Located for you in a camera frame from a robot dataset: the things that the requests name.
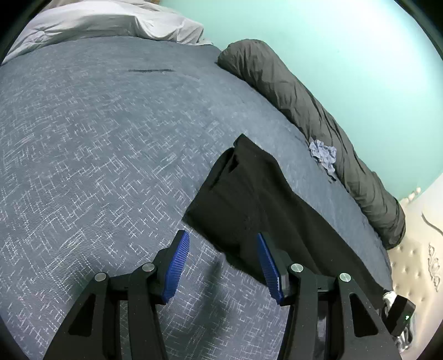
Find small blue crumpled cloth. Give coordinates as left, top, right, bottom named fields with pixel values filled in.
left=309, top=138, right=337, bottom=181

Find dark grey rolled duvet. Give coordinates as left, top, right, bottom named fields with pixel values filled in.
left=217, top=39, right=406, bottom=250

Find white black folded garment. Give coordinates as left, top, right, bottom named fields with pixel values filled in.
left=382, top=291, right=416, bottom=353

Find cream tufted headboard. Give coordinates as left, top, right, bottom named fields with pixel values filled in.
left=388, top=188, right=442, bottom=359

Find blue patterned bed sheet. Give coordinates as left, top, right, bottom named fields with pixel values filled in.
left=1, top=37, right=392, bottom=359

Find light grey blanket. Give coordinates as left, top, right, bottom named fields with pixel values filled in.
left=1, top=1, right=210, bottom=64

